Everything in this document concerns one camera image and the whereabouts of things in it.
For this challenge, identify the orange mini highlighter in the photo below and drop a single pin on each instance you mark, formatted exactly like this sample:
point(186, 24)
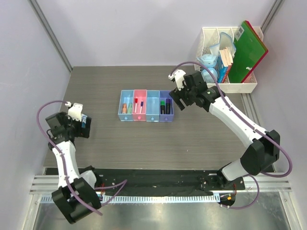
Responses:
point(124, 108)

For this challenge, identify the left corner aluminium post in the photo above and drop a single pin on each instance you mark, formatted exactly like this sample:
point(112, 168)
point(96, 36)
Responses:
point(49, 31)

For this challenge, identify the blue red card box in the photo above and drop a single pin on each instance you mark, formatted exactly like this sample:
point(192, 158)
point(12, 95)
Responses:
point(222, 67)

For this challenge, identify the green cap black highlighter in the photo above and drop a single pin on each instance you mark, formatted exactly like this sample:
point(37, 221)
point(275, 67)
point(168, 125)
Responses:
point(162, 107)

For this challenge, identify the light green mini highlighter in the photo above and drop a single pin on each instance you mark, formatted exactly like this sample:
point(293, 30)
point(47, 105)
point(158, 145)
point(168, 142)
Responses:
point(130, 107)

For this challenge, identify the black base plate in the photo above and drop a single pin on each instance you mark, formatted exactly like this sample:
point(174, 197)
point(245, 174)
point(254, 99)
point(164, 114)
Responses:
point(142, 182)

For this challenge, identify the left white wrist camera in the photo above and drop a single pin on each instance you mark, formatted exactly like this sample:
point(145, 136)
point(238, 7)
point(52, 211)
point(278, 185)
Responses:
point(74, 110)

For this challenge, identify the wooden sticks bundle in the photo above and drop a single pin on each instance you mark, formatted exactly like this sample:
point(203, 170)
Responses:
point(226, 56)

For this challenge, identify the light blue drawer box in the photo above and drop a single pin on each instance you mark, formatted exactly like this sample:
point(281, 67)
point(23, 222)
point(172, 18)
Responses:
point(126, 96)

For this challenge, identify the purple cap black highlighter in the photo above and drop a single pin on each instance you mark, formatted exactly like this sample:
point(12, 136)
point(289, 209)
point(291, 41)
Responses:
point(168, 106)

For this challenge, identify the blue white tape roll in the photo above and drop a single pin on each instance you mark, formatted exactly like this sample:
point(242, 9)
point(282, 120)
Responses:
point(83, 120)

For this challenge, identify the corner aluminium post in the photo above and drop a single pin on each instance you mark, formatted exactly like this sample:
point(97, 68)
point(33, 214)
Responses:
point(49, 31)
point(277, 4)

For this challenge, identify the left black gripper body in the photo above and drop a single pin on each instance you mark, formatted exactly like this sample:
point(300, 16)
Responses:
point(74, 126)

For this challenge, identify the pink drawer box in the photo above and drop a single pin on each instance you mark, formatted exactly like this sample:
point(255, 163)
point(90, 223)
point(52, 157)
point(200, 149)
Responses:
point(142, 96)

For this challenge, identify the green plastic folder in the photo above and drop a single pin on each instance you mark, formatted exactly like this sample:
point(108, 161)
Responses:
point(238, 70)

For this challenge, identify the slotted cable duct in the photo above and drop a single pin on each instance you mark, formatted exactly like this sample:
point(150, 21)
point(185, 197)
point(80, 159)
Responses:
point(215, 198)

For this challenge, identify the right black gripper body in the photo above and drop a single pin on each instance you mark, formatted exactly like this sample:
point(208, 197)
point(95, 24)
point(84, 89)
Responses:
point(187, 95)

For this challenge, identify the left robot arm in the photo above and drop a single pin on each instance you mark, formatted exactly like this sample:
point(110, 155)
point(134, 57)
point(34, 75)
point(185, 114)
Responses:
point(75, 191)

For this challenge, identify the purple drawer box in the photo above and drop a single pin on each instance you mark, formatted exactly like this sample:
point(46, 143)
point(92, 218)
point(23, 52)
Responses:
point(166, 118)

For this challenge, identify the clear blue zip bag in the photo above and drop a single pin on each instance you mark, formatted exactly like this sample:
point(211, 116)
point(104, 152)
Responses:
point(225, 41)

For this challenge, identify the white plastic organizer basket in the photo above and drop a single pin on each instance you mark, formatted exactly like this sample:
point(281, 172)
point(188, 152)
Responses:
point(210, 36)

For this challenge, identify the lower blue tape dispenser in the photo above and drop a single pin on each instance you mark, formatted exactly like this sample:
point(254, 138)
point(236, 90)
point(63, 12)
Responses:
point(207, 75)

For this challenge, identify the right corner aluminium post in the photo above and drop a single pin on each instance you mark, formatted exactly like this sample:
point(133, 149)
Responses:
point(277, 4)

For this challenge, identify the red cap whiteboard marker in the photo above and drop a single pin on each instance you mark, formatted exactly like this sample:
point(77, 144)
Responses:
point(135, 104)

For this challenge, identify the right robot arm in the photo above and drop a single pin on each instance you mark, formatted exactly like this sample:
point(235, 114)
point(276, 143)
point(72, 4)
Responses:
point(261, 146)

